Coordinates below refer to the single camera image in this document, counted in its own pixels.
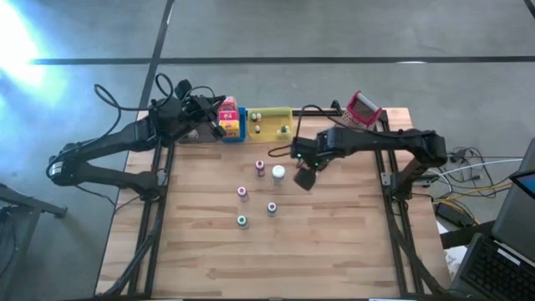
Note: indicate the blue plastic basket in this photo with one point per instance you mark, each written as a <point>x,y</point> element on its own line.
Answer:
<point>243,125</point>

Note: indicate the pink food colour bottle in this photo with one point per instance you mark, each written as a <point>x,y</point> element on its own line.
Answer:
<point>242,192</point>

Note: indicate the black side stand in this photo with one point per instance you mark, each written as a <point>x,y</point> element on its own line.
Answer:
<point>25,205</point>

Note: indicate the black power brick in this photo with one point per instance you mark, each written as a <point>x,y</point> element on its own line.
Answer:
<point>453,214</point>

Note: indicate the red metal cheese grater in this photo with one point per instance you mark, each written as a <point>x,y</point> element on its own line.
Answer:
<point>363,110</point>

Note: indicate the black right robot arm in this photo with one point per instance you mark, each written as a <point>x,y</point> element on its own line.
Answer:
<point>376,140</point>

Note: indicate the small clear glass jar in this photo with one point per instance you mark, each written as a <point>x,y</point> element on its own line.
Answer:
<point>192,134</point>

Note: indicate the dark grey plastic bin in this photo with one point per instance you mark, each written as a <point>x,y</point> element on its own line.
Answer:
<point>205,136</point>

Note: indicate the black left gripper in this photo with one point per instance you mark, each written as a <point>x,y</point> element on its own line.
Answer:
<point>196,113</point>

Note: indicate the yellow plastic bin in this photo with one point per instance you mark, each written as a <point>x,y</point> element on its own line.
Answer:
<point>271,119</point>

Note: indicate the laptop with blue screen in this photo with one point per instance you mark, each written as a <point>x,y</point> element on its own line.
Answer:
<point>527,183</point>

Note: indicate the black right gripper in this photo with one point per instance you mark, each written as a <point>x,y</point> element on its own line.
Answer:
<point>311,152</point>

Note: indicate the black laptop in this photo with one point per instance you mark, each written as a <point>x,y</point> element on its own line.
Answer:
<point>497,271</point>

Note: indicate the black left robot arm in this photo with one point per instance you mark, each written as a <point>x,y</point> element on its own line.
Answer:
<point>104,144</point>

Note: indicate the white-lid clear jar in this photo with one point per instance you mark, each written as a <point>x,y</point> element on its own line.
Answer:
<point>278,172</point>

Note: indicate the black aluminium table frame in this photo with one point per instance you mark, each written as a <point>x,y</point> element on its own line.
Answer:
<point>271,292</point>

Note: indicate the green food colour bottle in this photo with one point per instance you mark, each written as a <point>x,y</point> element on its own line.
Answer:
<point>242,220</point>

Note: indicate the yellow Corn Pops cereal box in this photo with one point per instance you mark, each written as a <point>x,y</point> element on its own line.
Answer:
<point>230,127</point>

